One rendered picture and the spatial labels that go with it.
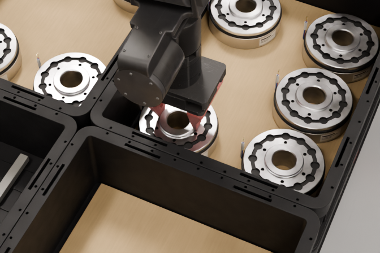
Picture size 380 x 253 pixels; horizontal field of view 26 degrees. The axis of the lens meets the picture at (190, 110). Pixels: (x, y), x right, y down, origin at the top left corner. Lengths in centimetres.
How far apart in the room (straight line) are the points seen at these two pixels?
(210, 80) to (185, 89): 3
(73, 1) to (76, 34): 7
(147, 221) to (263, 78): 27
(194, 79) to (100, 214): 21
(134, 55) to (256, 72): 34
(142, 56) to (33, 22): 42
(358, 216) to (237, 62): 27
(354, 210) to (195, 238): 28
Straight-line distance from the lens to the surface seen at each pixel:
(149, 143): 95
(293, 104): 108
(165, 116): 105
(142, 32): 85
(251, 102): 111
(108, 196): 103
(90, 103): 99
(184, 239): 100
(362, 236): 117
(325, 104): 108
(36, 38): 120
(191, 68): 94
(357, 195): 120
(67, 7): 124
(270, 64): 116
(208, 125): 105
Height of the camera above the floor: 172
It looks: 54 degrees down
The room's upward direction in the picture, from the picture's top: straight up
